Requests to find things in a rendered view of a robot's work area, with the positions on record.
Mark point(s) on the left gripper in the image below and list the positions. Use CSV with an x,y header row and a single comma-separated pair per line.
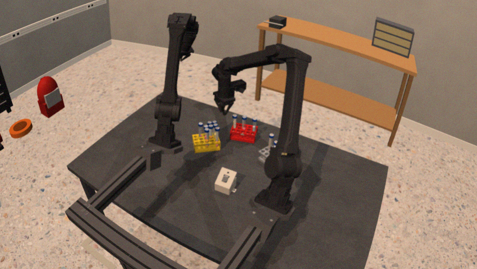
x,y
185,50

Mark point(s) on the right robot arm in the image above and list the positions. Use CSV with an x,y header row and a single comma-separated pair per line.
x,y
282,169

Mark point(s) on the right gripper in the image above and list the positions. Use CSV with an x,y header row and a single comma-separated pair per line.
x,y
221,99

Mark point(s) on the yellow tube rack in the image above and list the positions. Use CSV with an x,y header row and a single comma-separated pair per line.
x,y
201,144

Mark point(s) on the grey tube rack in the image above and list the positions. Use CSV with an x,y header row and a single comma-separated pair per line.
x,y
263,154

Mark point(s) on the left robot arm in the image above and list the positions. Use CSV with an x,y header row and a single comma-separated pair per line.
x,y
167,104

